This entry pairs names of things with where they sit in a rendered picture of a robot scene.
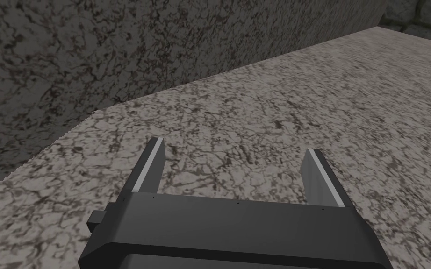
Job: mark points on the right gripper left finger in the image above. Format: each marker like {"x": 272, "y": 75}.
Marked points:
{"x": 149, "y": 169}

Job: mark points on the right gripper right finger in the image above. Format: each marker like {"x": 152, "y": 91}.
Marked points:
{"x": 323, "y": 181}

